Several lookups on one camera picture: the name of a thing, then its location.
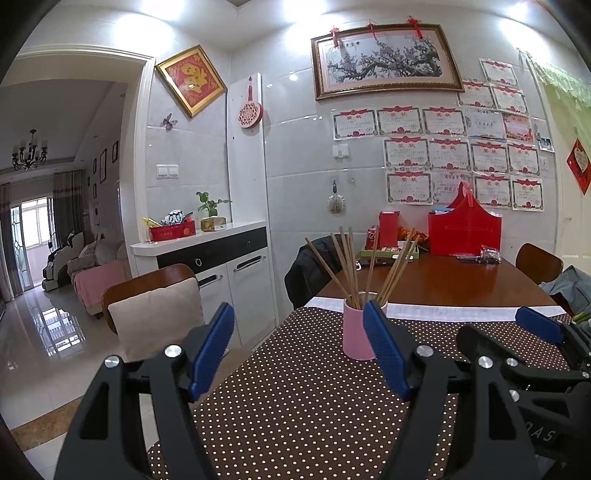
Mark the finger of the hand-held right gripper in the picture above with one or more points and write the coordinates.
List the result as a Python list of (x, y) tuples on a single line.
[(538, 323), (475, 341)]

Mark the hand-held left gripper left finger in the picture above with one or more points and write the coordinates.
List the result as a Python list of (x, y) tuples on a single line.
[(212, 350)]

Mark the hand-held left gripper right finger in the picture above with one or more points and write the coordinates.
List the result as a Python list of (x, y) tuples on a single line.
[(385, 346)]

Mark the pink cup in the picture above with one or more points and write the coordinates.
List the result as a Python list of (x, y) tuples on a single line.
[(355, 332)]

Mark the bunch of wooden chopsticks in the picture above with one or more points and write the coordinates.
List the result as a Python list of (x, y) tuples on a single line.
[(353, 277)]

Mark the blue grey clothes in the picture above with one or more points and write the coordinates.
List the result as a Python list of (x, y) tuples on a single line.
[(568, 286)]

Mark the white table liner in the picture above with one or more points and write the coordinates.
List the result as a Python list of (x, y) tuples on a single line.
[(438, 311)]

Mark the bare wooden chair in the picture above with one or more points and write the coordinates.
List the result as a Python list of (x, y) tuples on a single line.
[(538, 263)]

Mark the white sideboard cabinet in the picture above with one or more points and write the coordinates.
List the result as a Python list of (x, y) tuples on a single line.
[(249, 300)]

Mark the black plastic packet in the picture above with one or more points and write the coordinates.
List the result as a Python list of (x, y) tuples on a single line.
[(490, 254)]

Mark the green tray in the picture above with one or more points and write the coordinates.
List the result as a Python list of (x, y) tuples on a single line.
[(369, 254)]

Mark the brown polka dot table mat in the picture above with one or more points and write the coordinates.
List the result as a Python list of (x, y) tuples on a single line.
[(300, 392)]

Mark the wooden chair with cushion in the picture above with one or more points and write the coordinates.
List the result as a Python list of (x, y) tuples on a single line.
[(147, 277)]

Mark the black jacket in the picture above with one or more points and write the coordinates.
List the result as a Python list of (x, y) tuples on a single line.
[(309, 272)]

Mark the red felt bag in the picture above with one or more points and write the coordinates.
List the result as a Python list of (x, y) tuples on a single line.
[(461, 235)]

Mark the red soda can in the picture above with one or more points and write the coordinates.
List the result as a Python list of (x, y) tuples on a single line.
[(371, 237)]

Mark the orange snack bag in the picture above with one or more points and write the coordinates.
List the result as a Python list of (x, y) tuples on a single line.
[(422, 240)]

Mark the tall red box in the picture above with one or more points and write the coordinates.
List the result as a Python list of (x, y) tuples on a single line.
[(388, 228)]

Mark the red gift box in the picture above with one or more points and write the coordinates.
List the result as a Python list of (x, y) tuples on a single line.
[(173, 232)]

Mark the potted green plant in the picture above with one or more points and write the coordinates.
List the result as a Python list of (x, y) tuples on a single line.
[(212, 224)]

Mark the pink blanket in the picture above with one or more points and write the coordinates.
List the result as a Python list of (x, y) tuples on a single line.
[(97, 281)]

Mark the black white patterned packet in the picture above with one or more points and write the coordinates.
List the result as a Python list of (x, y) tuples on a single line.
[(175, 218)]

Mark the yellow packet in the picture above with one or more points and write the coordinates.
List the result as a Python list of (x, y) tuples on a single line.
[(151, 223)]

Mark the grey sofa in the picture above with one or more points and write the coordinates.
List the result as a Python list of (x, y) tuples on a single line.
[(104, 251)]

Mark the massage chair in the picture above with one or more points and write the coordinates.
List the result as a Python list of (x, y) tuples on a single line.
[(60, 263)]

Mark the round red hanging ornament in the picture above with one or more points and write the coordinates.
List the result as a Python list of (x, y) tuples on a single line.
[(249, 115)]

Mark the light green curtain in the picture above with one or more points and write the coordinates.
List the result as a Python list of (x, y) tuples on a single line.
[(563, 78)]

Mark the black chandelier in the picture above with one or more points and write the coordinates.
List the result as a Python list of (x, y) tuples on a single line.
[(30, 154)]

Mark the red gold framed picture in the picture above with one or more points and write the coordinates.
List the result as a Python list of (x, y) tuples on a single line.
[(191, 78)]

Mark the framed plum blossom painting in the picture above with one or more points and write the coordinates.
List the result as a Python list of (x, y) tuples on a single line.
[(383, 62)]

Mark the grey hanging wall ornament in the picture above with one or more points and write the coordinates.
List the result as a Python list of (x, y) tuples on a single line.
[(336, 205)]

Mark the red diamond wall decoration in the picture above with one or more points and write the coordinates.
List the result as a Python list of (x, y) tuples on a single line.
[(579, 164)]

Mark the small wall photo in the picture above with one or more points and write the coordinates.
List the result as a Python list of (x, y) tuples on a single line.
[(545, 144)]

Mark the white light switch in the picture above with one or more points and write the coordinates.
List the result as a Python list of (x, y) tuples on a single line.
[(167, 171)]

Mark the wall of award certificates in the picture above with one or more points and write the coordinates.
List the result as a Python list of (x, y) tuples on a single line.
[(443, 152)]

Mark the white wall hook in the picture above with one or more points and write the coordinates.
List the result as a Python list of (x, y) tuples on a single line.
[(340, 151)]

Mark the butterfly wall decoration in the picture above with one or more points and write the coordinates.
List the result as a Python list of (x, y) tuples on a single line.
[(168, 121)]

